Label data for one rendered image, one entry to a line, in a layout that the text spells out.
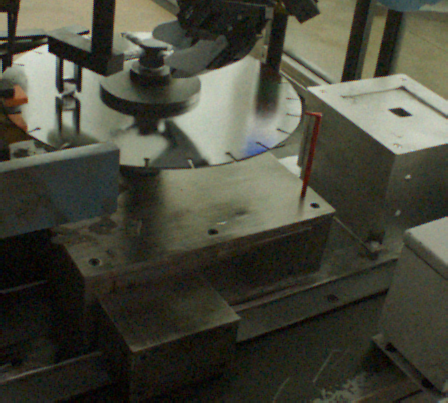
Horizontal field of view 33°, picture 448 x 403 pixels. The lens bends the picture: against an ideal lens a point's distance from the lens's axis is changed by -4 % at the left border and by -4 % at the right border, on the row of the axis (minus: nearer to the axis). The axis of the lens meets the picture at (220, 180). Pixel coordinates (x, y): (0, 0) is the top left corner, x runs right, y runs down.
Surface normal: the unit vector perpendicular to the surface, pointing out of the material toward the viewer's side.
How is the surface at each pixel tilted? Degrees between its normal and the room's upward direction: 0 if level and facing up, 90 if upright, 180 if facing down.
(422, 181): 90
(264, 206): 0
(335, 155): 90
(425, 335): 90
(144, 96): 5
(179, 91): 5
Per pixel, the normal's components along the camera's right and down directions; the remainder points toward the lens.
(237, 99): 0.11, -0.84
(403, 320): -0.85, 0.18
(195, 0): -0.75, 0.07
